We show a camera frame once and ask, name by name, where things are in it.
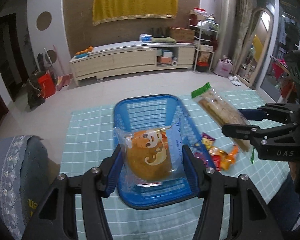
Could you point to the blue tissue box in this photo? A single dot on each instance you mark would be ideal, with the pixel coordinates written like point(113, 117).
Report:
point(145, 38)

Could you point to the white slipper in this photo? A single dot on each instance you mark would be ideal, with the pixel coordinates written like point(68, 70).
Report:
point(237, 81)
point(231, 80)

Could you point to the light blue box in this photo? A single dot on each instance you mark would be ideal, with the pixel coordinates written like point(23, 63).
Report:
point(167, 53)

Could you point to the silver tower air conditioner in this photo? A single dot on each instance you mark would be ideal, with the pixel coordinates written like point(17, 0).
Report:
point(223, 22)

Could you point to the teal checkered tablecloth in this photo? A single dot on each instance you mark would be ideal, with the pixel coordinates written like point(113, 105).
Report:
point(90, 130)

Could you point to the yellow purple chips packet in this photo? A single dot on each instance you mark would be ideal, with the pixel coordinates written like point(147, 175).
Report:
point(207, 142)

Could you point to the blue plastic basket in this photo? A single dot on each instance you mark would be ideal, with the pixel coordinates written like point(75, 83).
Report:
point(152, 201)

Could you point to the green folded cloth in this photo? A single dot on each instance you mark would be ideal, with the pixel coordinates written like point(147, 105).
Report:
point(163, 40)

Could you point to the yellow cloth cover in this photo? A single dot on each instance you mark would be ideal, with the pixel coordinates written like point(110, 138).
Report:
point(135, 2)

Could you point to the brown round wall plaque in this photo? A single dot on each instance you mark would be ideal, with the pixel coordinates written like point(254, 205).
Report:
point(52, 57)
point(43, 21)

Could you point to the red bag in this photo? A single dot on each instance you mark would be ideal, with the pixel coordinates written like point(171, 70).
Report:
point(47, 86)

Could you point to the long green-edged sandwich packet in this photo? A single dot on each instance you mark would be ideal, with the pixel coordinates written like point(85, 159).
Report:
point(215, 105)

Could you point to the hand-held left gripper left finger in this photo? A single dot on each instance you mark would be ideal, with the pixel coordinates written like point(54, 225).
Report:
point(111, 177)

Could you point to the red hanging garment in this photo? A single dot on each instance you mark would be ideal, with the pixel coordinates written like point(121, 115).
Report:
point(283, 82)

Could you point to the grey embroidered chair cover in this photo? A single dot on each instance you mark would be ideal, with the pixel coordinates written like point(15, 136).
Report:
point(15, 160)

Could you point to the black router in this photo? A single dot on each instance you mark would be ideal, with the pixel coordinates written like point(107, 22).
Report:
point(157, 33)

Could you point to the heap of oranges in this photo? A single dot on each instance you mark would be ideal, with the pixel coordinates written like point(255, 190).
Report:
point(85, 51)

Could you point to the white shelf rack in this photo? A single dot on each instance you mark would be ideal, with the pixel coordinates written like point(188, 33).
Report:
point(206, 42)

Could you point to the clear cartoon bread packet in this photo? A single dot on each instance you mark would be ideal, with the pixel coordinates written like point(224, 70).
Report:
point(147, 155)

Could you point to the brown cardboard box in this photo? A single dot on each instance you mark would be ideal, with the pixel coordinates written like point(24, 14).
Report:
point(182, 35)

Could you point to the patterned beige curtain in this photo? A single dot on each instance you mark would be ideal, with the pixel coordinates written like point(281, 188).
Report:
point(243, 25)

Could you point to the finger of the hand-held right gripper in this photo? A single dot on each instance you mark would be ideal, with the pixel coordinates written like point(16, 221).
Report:
point(251, 115)
point(237, 130)

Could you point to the wooden clothes rack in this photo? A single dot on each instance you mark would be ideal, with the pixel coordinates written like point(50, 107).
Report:
point(280, 61)

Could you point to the white mop pole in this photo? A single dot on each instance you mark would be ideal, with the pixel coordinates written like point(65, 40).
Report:
point(48, 60)

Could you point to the arched standing mirror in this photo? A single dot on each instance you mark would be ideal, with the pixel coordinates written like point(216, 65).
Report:
point(260, 47)

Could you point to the white paper roll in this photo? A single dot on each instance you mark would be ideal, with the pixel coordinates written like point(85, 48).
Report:
point(174, 63)

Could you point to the blue fruit plate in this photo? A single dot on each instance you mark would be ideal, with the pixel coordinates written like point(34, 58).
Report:
point(81, 55)

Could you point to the orange snack packet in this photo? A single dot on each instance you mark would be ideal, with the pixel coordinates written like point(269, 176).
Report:
point(227, 155)

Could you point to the black bag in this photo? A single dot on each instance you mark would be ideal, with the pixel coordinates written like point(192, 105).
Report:
point(35, 92)

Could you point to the beige low cabinet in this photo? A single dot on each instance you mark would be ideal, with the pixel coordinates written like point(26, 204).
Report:
point(130, 60)

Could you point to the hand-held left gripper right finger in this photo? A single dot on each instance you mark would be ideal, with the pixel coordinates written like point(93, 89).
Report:
point(192, 175)

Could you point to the pink bag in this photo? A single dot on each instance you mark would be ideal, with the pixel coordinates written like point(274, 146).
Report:
point(223, 67)

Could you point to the small red snack packet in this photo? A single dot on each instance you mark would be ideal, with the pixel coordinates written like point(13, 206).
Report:
point(216, 161)

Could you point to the red white box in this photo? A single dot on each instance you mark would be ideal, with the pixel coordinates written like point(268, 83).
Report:
point(198, 11)

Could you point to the orange box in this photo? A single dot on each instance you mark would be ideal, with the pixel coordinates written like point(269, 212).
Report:
point(164, 60)

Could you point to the glass balcony door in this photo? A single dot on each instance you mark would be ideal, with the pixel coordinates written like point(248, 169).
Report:
point(282, 17)

